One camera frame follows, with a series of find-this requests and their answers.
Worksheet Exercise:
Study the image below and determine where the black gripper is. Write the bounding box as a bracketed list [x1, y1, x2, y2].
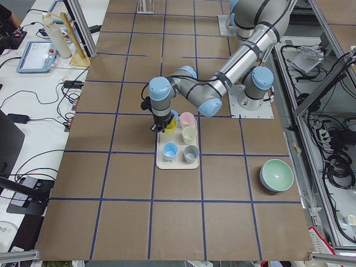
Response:
[151, 120, 171, 133]

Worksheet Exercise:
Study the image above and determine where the yellow plastic cup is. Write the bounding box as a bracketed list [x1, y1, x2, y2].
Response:
[164, 118, 177, 136]

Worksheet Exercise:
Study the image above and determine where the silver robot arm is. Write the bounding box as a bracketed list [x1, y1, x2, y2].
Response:
[141, 1, 296, 132]

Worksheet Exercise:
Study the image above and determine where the light blue cup rear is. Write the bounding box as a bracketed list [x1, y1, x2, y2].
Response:
[171, 110, 179, 121]

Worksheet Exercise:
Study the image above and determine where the light blue cup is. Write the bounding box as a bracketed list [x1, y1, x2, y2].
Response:
[162, 142, 178, 161]
[171, 110, 179, 121]

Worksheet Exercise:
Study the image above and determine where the pink plastic cup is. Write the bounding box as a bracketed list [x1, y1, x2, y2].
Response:
[179, 112, 195, 128]

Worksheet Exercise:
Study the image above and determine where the light blue cup front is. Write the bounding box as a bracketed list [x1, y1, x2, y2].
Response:
[162, 142, 178, 161]

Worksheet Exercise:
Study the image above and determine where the cream plastic cup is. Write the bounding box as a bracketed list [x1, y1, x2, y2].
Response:
[182, 126, 197, 145]

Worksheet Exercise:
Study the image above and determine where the grey plastic cup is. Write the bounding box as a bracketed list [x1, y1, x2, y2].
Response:
[184, 145, 199, 164]

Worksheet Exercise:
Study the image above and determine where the beige plastic tray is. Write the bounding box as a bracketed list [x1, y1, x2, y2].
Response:
[156, 121, 200, 170]

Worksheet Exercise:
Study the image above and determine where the wooden mug tree stand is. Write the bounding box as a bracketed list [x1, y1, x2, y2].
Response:
[50, 12, 91, 67]

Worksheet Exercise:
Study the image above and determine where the green and blue bowl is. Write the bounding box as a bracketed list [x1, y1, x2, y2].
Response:
[260, 159, 294, 192]

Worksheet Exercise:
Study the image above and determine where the black power adapter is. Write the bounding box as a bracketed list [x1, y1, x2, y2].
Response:
[7, 113, 30, 124]

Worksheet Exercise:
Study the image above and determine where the blue teach pendant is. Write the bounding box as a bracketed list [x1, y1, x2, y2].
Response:
[16, 41, 57, 73]

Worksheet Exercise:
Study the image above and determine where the black monitor stand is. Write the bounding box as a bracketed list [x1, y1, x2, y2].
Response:
[1, 112, 54, 216]

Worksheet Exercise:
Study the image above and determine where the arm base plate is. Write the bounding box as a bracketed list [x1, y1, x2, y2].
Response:
[228, 85, 274, 119]
[217, 15, 237, 37]

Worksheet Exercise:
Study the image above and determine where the aluminium frame post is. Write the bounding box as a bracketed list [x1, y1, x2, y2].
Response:
[64, 0, 97, 58]

